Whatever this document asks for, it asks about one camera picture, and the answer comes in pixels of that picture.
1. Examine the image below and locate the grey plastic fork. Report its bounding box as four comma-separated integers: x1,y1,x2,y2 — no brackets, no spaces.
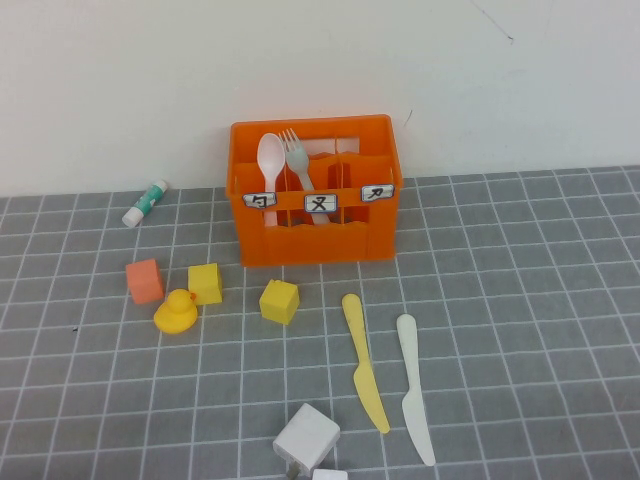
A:
278,128,332,227

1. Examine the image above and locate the pale pink plastic spoon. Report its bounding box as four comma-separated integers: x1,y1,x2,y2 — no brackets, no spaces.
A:
256,132,287,229

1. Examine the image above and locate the yellow plastic knife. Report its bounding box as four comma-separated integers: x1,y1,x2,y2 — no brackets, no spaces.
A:
341,293,391,435

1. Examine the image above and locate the white plastic knife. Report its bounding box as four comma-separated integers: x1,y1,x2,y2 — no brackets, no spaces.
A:
395,313,437,468

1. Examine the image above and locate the orange plastic cutlery holder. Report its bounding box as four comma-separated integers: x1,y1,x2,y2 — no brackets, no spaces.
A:
224,113,404,268

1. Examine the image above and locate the paper label fork character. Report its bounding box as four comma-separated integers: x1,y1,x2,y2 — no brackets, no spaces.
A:
304,193,339,213

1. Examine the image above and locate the paper label spoon character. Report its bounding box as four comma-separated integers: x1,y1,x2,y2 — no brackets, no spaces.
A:
242,191,278,210

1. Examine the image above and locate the paper label knife character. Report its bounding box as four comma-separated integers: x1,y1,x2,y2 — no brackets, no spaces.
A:
360,183,396,203

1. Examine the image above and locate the yellow foam cube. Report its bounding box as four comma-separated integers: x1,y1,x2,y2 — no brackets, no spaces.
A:
187,262,224,306
258,278,301,326

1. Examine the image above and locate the yellow rubber duck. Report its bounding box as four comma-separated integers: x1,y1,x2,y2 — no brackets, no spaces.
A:
152,288,199,335

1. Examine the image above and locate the salmon orange foam cube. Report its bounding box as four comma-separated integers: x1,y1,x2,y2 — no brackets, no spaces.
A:
125,258,166,305

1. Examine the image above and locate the white green glue stick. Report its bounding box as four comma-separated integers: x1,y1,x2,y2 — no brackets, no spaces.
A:
121,179,169,229

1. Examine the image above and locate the grey grid table mat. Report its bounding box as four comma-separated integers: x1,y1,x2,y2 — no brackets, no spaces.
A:
0,164,640,480

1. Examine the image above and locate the white charger adapter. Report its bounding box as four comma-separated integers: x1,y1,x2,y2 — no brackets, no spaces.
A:
271,402,342,479

